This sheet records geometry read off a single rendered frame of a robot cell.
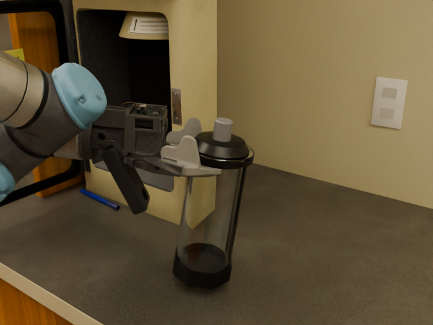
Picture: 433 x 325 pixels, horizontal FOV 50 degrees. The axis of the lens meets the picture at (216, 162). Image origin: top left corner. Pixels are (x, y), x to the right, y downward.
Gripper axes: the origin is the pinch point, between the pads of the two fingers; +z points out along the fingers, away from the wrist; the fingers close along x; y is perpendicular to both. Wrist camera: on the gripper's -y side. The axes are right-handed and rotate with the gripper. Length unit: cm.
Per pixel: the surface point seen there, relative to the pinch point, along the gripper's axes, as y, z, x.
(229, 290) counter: -21.9, 4.6, -2.1
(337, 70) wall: 9, 28, 46
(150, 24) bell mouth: 16.8, -15.3, 26.9
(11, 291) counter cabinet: -37, -38, 10
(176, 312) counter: -22.8, -3.7, -7.8
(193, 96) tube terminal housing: 4.9, -5.4, 21.2
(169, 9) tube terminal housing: 20.4, -10.9, 19.8
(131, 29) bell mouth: 15.4, -19.1, 28.1
